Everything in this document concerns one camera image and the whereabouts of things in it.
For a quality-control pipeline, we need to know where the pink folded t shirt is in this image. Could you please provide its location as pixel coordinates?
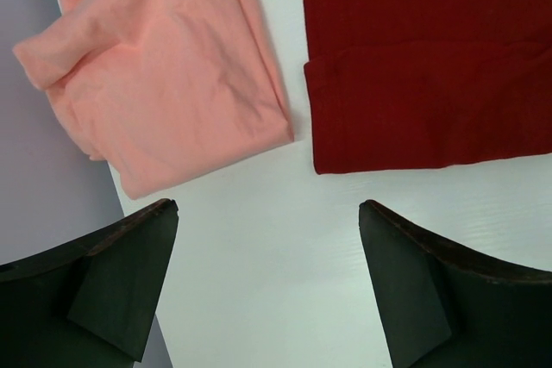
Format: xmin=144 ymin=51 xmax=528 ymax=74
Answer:
xmin=14 ymin=0 xmax=293 ymax=199

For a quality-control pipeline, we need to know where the red t shirt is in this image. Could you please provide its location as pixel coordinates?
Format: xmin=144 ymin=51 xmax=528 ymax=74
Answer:
xmin=304 ymin=0 xmax=551 ymax=174

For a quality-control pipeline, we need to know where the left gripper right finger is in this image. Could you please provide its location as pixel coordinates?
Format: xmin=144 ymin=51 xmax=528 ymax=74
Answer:
xmin=359 ymin=200 xmax=551 ymax=367

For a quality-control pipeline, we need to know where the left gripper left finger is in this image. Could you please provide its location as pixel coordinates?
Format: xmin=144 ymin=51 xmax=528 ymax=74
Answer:
xmin=1 ymin=199 xmax=179 ymax=367

